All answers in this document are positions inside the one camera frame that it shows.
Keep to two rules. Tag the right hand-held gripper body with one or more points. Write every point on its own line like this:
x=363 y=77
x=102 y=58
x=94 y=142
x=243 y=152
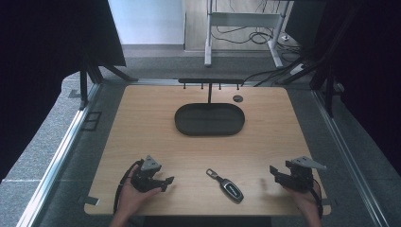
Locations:
x=299 y=176

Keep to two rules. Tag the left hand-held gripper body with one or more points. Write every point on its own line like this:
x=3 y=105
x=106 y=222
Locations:
x=145 y=180

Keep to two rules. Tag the black key rack with tray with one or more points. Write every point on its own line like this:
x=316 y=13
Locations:
x=209 y=119

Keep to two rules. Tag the person's left hand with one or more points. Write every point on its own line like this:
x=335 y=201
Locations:
x=134 y=197

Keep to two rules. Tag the person's right hand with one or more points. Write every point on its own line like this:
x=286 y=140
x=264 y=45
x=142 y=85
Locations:
x=304 y=200

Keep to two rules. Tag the grey round table grommet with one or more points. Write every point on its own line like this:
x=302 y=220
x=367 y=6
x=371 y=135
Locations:
x=237 y=98

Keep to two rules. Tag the black metal stand legs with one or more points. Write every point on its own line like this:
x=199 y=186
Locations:
x=94 y=74
x=327 y=85

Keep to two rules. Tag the white power strip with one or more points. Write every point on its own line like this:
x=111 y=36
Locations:
x=297 y=69

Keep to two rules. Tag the black curtain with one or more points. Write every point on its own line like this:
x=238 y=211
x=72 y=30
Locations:
x=41 y=63
x=369 y=69

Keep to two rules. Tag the aluminium frame rail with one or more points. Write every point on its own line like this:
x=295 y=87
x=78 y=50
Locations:
x=60 y=157
x=157 y=82
x=350 y=154

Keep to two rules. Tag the white metal desk frame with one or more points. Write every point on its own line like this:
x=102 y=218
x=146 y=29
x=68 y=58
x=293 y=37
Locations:
x=242 y=19

